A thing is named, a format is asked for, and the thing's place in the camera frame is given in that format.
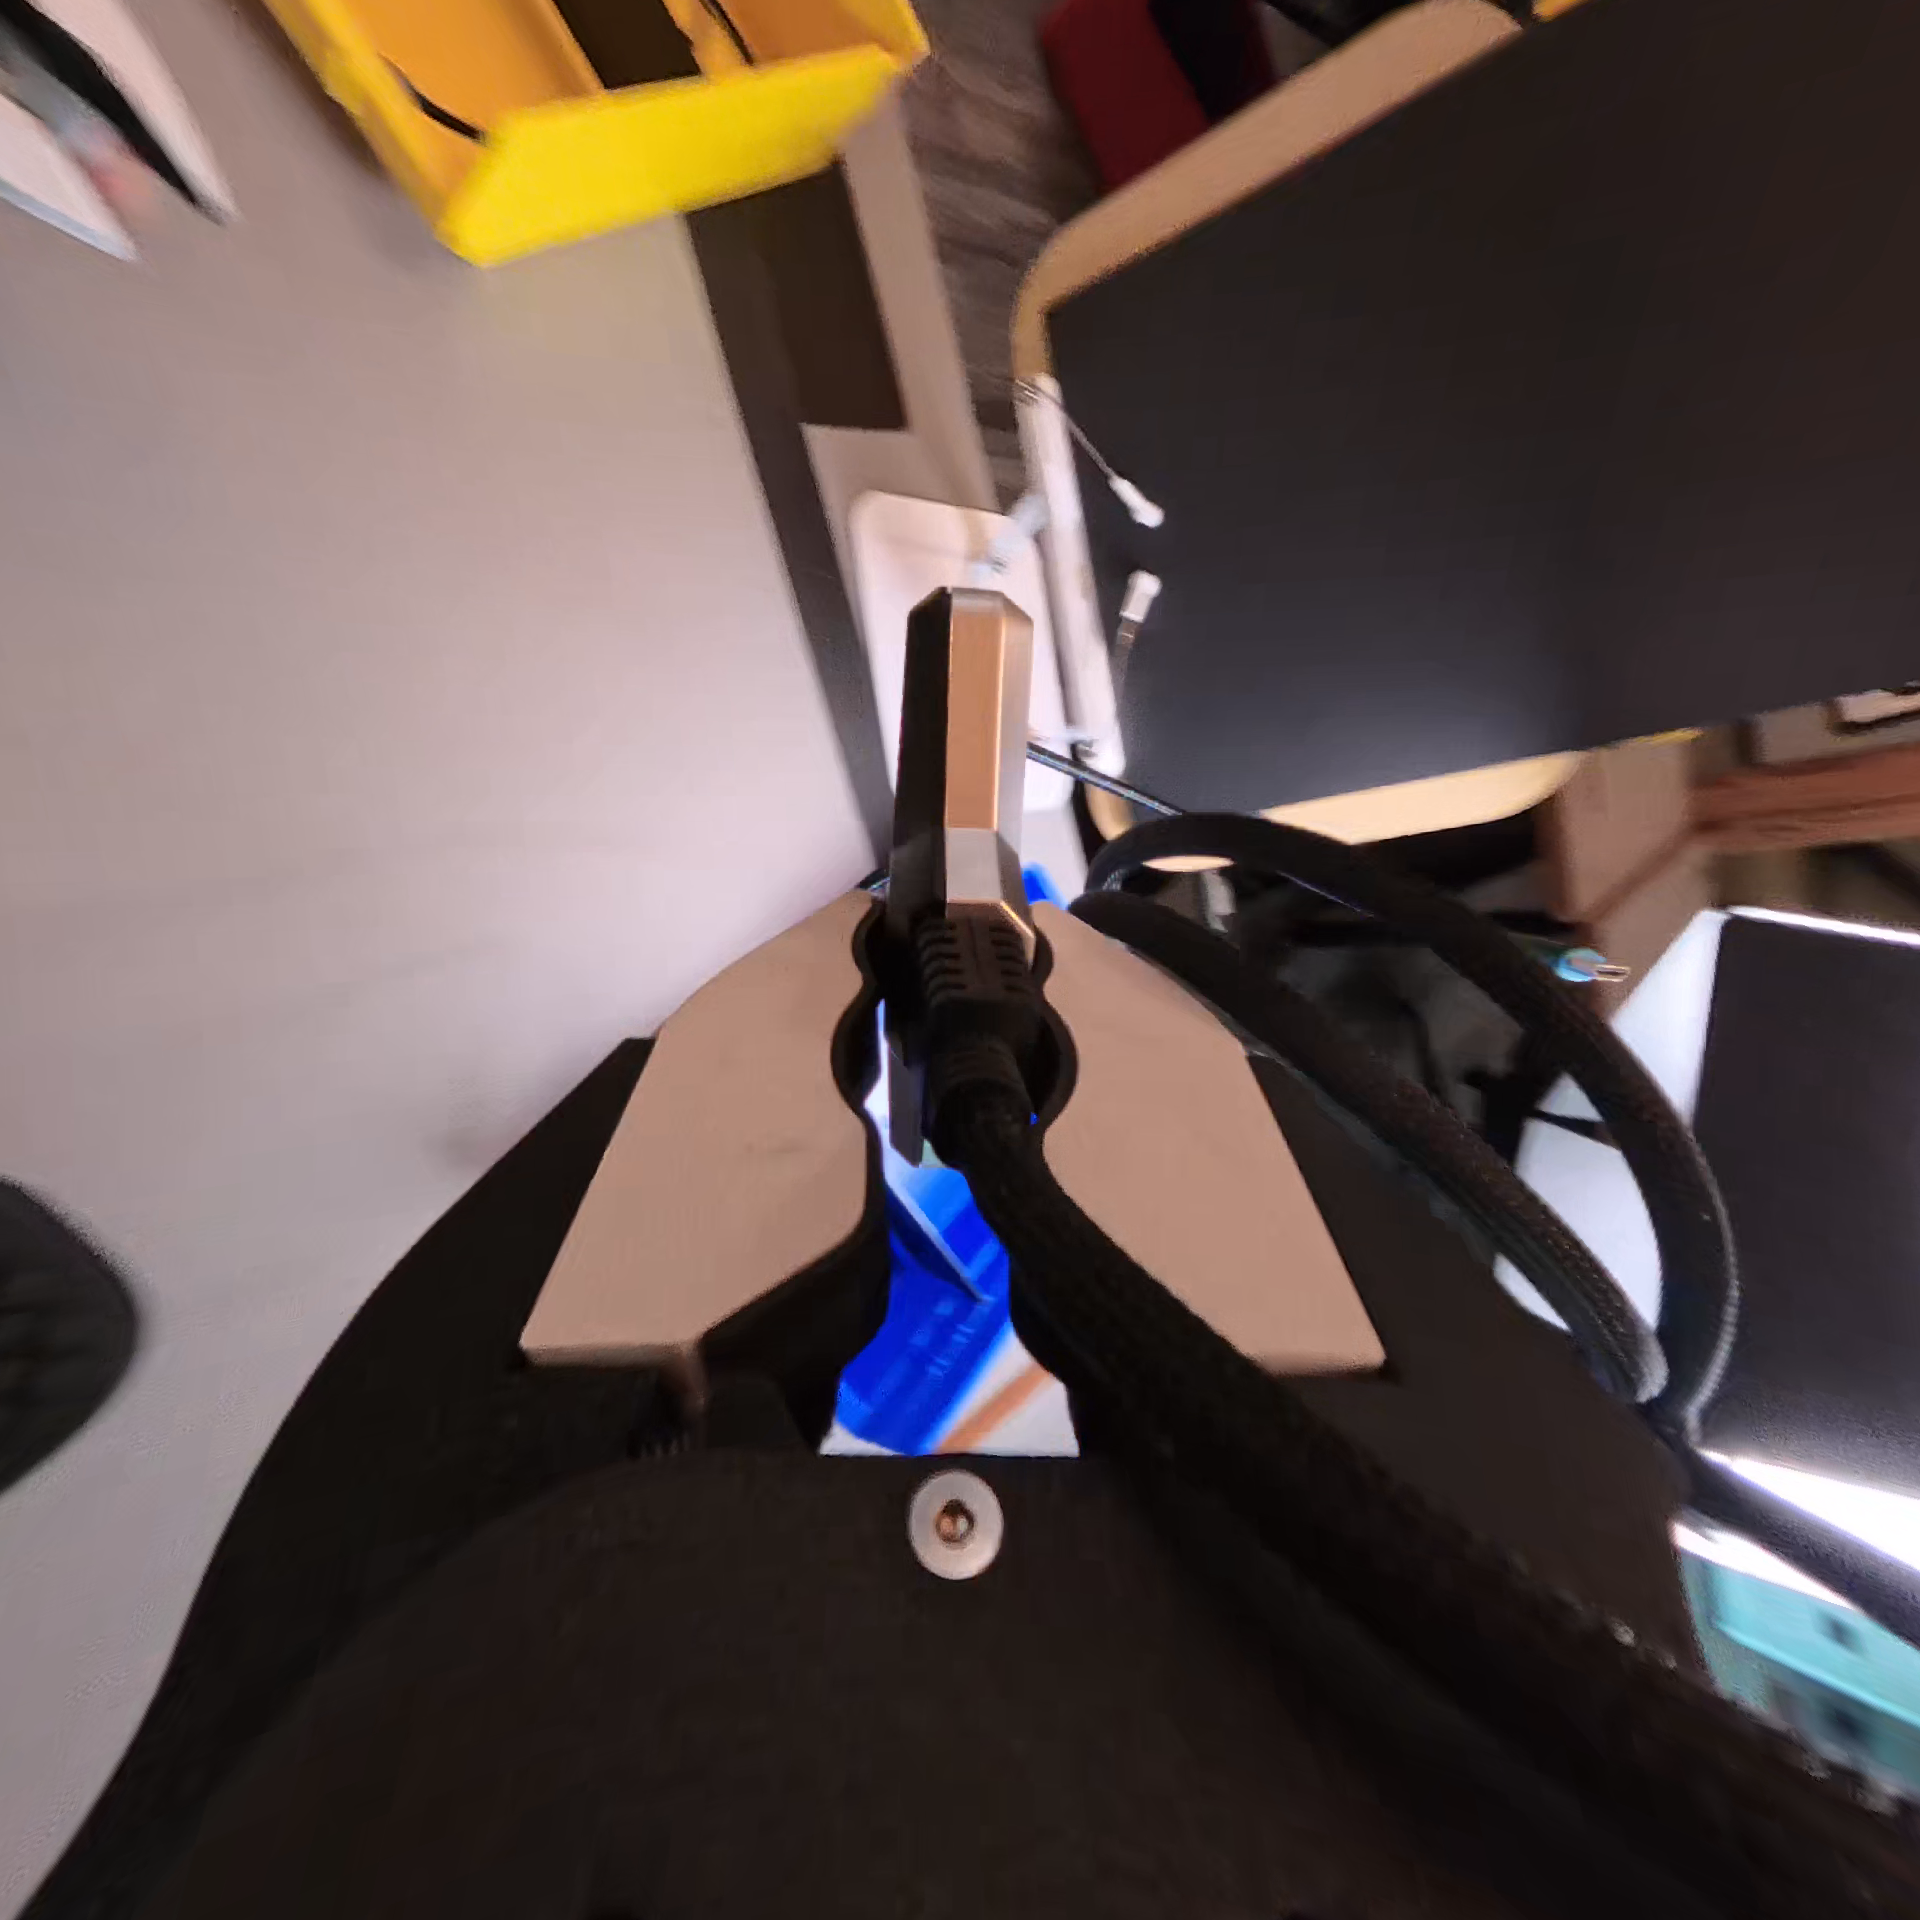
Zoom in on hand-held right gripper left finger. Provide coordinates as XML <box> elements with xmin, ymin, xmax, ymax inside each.
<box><xmin>516</xmin><ymin>896</ymin><xmax>890</xmax><ymax>1432</ymax></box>

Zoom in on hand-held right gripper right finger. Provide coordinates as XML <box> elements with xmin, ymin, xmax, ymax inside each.
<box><xmin>1027</xmin><ymin>904</ymin><xmax>1389</xmax><ymax>1379</ymax></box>

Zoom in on silver hub with braided cable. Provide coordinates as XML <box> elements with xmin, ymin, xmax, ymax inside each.
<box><xmin>882</xmin><ymin>588</ymin><xmax>1920</xmax><ymax>1920</ymax></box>

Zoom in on yellow plastic bin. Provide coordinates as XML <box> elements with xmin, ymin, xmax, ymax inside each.
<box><xmin>264</xmin><ymin>0</ymin><xmax>931</xmax><ymax>269</ymax></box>

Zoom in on blue box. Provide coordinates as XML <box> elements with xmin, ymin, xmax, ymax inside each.
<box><xmin>831</xmin><ymin>862</ymin><xmax>1084</xmax><ymax>1460</ymax></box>

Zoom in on cardboard box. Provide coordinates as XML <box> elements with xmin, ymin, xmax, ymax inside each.
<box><xmin>1544</xmin><ymin>733</ymin><xmax>1712</xmax><ymax>919</ymax></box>

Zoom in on black flat panel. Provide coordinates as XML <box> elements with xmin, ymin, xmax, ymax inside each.
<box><xmin>1694</xmin><ymin>914</ymin><xmax>1920</xmax><ymax>1456</ymax></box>

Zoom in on teal box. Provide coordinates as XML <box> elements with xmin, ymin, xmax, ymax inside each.
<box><xmin>1680</xmin><ymin>1544</ymin><xmax>1907</xmax><ymax>1787</ymax></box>

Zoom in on white stand with black board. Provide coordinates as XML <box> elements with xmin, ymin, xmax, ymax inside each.
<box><xmin>847</xmin><ymin>0</ymin><xmax>1920</xmax><ymax>849</ymax></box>

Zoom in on red tote bag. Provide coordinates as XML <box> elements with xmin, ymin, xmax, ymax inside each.
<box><xmin>1043</xmin><ymin>0</ymin><xmax>1246</xmax><ymax>181</ymax></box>

